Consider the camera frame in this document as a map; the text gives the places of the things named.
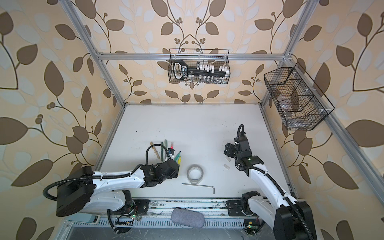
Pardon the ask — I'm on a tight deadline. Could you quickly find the teal highlighter pen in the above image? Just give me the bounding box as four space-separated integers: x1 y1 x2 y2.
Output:
175 151 181 162

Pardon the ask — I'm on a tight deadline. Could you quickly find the brown fineliner pen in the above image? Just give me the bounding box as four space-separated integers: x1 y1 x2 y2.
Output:
150 142 161 160

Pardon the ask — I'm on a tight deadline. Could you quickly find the olive green fineliner pen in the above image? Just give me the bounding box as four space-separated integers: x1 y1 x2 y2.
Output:
161 142 164 161

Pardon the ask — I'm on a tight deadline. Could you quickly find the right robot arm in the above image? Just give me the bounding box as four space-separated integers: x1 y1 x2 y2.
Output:
224 125 317 240

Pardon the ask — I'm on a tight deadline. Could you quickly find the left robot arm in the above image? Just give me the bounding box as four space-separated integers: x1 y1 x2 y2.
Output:
43 145 180 235

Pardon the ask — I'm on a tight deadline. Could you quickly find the metal hex key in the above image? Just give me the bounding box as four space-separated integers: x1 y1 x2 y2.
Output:
181 183 216 194

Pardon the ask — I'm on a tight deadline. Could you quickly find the clear tape roll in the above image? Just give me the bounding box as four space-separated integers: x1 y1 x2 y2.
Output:
187 165 204 185

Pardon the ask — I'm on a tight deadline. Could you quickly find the grey fabric pouch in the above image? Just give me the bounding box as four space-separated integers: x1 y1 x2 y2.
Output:
171 208 205 229

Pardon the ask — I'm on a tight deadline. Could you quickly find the grey remote device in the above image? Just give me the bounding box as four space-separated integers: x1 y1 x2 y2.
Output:
67 213 101 225

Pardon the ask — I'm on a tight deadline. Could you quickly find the black socket holder tool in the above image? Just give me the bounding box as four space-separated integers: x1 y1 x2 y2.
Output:
168 60 231 81

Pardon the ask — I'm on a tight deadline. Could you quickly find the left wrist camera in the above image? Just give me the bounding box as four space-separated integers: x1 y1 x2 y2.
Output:
167 148 175 156

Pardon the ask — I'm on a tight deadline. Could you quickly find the right wire basket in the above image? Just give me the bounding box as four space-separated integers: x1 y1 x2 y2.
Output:
264 63 335 131

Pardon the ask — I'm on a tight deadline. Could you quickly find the wire basket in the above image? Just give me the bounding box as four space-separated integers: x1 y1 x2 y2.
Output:
168 48 231 85
264 63 335 131

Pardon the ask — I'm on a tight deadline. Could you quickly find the back wire basket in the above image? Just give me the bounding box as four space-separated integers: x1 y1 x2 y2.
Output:
168 48 231 85

